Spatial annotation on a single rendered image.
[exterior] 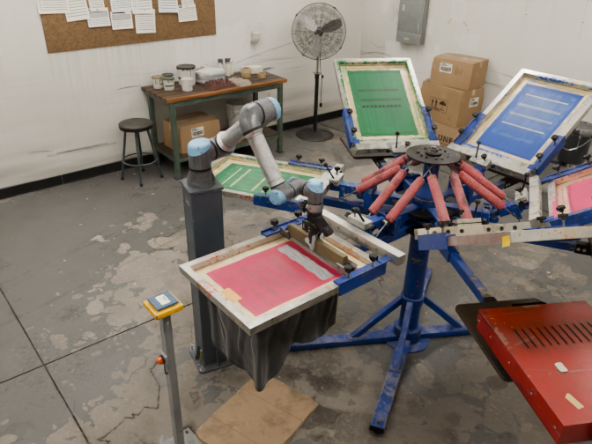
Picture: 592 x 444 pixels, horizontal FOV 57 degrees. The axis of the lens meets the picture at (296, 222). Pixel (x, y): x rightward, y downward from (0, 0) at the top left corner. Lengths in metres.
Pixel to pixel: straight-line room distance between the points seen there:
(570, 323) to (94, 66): 4.92
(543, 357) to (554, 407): 0.23
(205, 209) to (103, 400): 1.28
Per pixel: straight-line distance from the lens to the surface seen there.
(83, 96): 6.00
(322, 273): 2.60
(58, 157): 6.08
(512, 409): 3.53
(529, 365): 2.08
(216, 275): 2.60
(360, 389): 3.40
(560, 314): 2.37
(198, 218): 2.92
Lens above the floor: 2.40
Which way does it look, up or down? 28 degrees down
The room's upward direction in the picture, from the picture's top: 1 degrees clockwise
